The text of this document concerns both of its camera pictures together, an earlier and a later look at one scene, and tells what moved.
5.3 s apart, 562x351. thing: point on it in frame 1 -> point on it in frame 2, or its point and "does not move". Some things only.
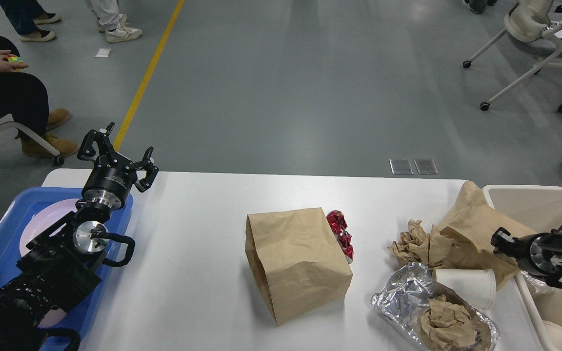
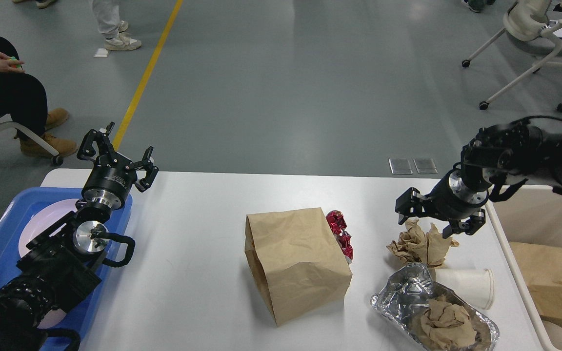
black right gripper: [534, 253] -> [452, 200]
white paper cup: [477, 286] does not move
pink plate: [45, 218] does not move
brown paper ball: [412, 245] does not move
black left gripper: [109, 187] does not move
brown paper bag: [464, 240] -> [559, 278]
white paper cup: [560, 339] does not move
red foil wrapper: [338, 224] does not move
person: [24, 14] -> [41, 4]
